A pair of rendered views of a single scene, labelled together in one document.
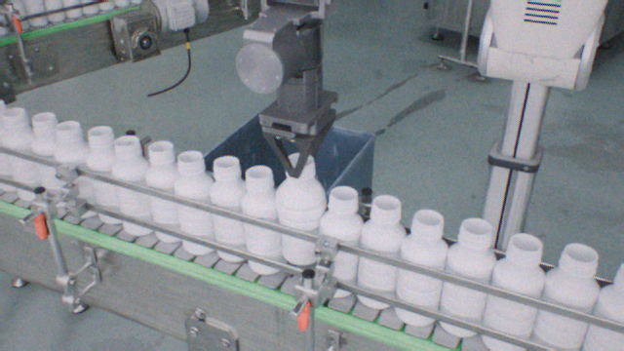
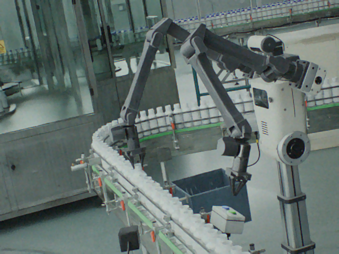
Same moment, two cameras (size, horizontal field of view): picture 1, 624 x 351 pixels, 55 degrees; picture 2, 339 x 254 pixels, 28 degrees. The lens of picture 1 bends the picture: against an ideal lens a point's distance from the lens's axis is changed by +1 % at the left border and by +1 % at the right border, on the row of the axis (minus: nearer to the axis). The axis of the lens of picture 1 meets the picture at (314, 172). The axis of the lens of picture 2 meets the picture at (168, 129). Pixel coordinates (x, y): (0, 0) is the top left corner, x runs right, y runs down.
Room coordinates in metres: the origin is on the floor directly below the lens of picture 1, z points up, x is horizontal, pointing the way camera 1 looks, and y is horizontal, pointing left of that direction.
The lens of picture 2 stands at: (-1.20, -2.32, 2.05)
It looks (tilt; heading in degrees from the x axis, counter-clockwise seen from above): 13 degrees down; 48
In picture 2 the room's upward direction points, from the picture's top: 10 degrees counter-clockwise
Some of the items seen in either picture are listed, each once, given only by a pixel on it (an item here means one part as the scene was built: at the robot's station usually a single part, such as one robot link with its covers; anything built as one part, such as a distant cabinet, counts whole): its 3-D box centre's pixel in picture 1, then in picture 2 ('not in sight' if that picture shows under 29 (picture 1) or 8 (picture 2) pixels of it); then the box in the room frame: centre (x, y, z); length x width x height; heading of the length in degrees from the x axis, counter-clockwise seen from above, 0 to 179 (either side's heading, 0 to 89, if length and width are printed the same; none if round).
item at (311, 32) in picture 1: (296, 43); (130, 131); (0.68, 0.02, 1.37); 0.07 x 0.06 x 0.07; 155
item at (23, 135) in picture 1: (25, 155); (113, 164); (0.91, 0.50, 1.08); 0.06 x 0.06 x 0.17
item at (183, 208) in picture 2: not in sight; (187, 226); (0.44, -0.52, 1.08); 0.06 x 0.06 x 0.17
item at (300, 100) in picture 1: (299, 89); (133, 143); (0.69, 0.02, 1.31); 0.10 x 0.07 x 0.07; 155
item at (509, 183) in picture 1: (502, 221); (296, 233); (1.18, -0.46, 0.74); 0.11 x 0.11 x 0.40; 65
